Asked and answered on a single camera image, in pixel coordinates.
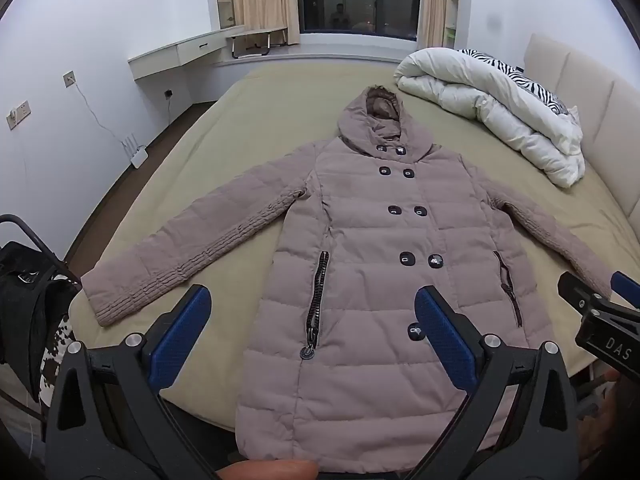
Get person's left hand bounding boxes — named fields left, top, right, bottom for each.
left=215, top=459, right=321, bottom=480

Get small folding table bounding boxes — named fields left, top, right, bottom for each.
left=226, top=27, right=291, bottom=59

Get cream padded headboard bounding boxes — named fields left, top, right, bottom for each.
left=522, top=32, right=640, bottom=256

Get white cable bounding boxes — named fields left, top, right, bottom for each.
left=74, top=79, right=137, bottom=150

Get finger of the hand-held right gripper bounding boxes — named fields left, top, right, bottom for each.
left=611, top=271, right=640, bottom=308
left=557, top=271, right=603, bottom=322

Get white desk drawer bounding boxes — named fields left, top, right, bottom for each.
left=176, top=34, right=227, bottom=60

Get white router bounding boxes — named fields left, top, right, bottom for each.
left=122, top=135, right=150, bottom=169

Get black metal rack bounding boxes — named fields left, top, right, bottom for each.
left=0, top=213, right=69, bottom=273

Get mauve padded hooded coat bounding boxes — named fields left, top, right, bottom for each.
left=80, top=85, right=614, bottom=476

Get black bag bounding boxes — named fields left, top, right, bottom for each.
left=0, top=240, right=83, bottom=403

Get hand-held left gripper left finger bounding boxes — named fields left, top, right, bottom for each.
left=44, top=284, right=236, bottom=480

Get cow print cloth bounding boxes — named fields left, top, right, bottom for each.
left=39, top=310, right=77, bottom=402

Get white duvet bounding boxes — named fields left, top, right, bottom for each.
left=392, top=47, right=587, bottom=190

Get white wall desk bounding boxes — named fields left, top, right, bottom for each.
left=127, top=25, right=246, bottom=81

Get zebra print pillow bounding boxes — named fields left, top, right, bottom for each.
left=457, top=48, right=581, bottom=123

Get person's right hand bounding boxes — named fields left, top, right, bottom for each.
left=582, top=369, right=640, bottom=463

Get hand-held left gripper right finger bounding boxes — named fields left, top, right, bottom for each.
left=400, top=285, right=582, bottom=480

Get bed with beige sheet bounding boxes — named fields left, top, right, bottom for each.
left=67, top=62, right=640, bottom=441

